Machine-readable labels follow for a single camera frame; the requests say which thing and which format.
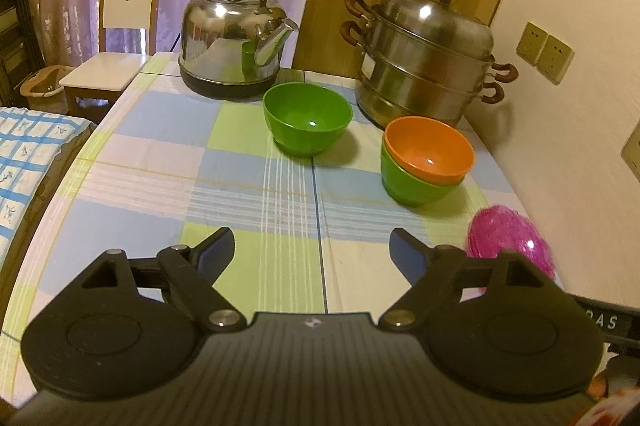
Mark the orange plastic bowl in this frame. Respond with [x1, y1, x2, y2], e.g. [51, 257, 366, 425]
[383, 115, 475, 186]

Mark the person's right hand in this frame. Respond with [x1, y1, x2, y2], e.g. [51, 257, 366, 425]
[574, 371, 640, 426]

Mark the dark pink glass plate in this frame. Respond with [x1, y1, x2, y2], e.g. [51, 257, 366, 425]
[465, 205, 555, 281]

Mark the green plastic bowl near pot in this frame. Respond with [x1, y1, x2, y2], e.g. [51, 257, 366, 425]
[381, 142, 463, 206]

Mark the checkered tablecloth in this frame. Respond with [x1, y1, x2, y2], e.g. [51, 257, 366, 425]
[1, 53, 521, 406]

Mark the green plastic bowl near kettle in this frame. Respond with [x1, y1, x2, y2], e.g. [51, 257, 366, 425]
[262, 82, 352, 157]

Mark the blue checkered bed cover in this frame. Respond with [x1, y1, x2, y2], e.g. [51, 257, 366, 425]
[0, 107, 96, 266]

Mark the stainless steel steamer pot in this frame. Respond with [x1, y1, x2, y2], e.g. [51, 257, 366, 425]
[341, 0, 518, 127]

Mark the woven basket on floor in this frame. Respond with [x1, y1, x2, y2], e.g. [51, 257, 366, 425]
[20, 66, 74, 114]

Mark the stainless steel kettle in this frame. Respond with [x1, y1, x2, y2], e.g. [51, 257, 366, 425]
[178, 0, 298, 99]

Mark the white wooden chair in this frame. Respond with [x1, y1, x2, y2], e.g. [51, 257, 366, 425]
[61, 0, 160, 117]

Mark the lower wall socket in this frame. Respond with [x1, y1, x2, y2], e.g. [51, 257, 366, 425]
[620, 122, 640, 180]

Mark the wall power socket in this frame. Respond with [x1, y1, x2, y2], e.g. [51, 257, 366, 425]
[536, 35, 575, 85]
[516, 22, 548, 66]

